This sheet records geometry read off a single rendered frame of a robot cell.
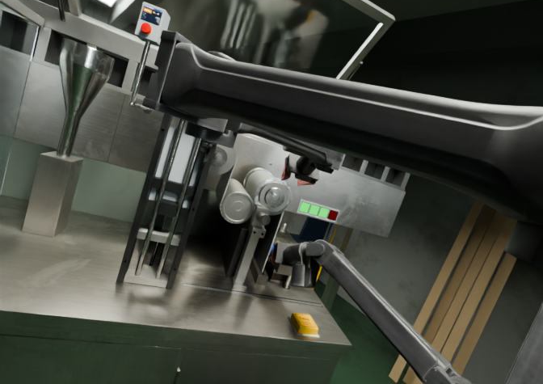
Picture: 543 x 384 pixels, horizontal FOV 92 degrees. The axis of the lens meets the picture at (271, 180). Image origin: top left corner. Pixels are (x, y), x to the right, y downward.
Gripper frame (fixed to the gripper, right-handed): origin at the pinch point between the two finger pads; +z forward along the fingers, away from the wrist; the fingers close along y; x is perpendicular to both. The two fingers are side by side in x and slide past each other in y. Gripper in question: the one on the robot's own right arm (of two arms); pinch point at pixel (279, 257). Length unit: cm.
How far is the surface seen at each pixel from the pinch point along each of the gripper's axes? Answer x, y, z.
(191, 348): -29.3, -24.0, -0.6
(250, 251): 0.9, -9.2, 6.0
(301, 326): -20.3, 7.5, -6.5
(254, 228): 7.9, -11.4, -1.2
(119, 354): -32, -41, 1
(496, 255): 38, 188, 30
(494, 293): 12, 193, 38
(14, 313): -24, -65, -7
